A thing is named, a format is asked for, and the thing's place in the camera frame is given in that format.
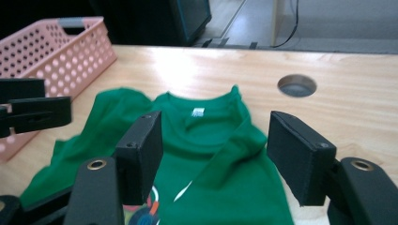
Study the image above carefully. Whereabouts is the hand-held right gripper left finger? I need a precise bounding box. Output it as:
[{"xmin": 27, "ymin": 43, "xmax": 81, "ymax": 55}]
[{"xmin": 114, "ymin": 110, "xmax": 164, "ymax": 206}]

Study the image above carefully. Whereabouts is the pink perforated plastic basket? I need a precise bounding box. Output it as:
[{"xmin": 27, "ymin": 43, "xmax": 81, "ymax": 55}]
[{"xmin": 0, "ymin": 16, "xmax": 118, "ymax": 164}]

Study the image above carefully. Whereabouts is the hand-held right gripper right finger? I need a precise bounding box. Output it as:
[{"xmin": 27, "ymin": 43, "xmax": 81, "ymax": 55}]
[{"xmin": 266, "ymin": 110, "xmax": 338, "ymax": 208}]

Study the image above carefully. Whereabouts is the black hanging cable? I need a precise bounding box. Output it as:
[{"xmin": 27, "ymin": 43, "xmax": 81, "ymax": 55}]
[{"xmin": 271, "ymin": 0, "xmax": 300, "ymax": 49}]

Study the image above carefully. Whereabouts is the green T-shirt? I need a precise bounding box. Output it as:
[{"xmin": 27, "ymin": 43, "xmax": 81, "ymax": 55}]
[{"xmin": 19, "ymin": 84, "xmax": 296, "ymax": 225}]

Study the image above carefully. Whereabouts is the large black case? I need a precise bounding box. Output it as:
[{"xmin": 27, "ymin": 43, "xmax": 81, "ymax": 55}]
[{"xmin": 88, "ymin": 0, "xmax": 213, "ymax": 48}]

